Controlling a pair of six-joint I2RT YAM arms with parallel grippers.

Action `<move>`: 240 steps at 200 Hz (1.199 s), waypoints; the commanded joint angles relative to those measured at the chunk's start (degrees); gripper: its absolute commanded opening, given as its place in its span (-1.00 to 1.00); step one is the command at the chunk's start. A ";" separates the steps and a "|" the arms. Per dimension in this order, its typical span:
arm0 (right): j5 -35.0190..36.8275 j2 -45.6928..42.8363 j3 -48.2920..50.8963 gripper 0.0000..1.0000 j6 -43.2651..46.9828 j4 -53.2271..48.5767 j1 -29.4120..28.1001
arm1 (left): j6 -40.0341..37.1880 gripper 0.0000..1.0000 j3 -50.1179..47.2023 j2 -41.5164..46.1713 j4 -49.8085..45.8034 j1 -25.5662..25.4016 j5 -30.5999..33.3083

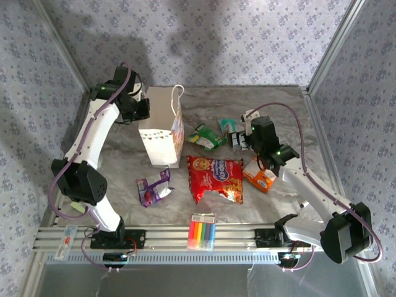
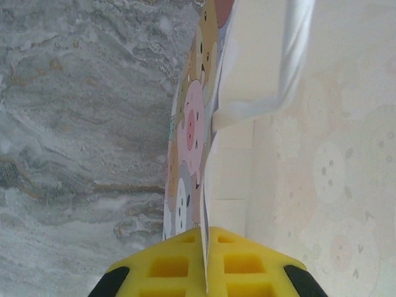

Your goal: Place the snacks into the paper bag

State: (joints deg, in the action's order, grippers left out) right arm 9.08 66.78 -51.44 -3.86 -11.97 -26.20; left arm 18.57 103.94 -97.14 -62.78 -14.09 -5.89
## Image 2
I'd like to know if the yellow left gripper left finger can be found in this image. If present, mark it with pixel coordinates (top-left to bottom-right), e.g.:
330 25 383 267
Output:
88 227 207 297

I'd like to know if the cartoon animal print paper bag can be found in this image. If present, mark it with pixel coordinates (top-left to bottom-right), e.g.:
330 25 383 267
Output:
162 0 396 297

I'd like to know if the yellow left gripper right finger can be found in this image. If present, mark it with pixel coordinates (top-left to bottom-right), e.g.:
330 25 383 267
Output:
207 226 329 297

